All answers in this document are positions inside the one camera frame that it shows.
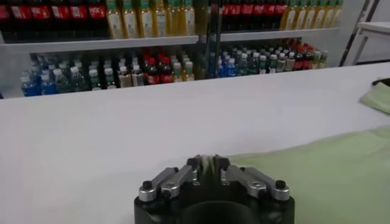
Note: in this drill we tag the small red cap cola bottle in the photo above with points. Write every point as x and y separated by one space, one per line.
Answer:
308 59
152 74
166 73
299 60

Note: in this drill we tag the white side table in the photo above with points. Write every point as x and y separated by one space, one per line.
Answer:
374 27

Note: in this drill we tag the small yellow juice bottle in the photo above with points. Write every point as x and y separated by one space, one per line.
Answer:
317 60
189 72
178 73

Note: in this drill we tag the small blue water bottle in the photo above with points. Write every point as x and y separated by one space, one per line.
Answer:
232 69
47 86
222 70
29 86

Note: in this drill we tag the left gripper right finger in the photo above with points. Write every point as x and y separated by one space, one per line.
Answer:
253 182

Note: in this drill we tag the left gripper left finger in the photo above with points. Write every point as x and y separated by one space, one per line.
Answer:
173 182

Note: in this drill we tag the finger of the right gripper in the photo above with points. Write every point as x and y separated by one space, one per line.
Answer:
384 82

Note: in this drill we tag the light green polo shirt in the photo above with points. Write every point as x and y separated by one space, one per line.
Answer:
335 182

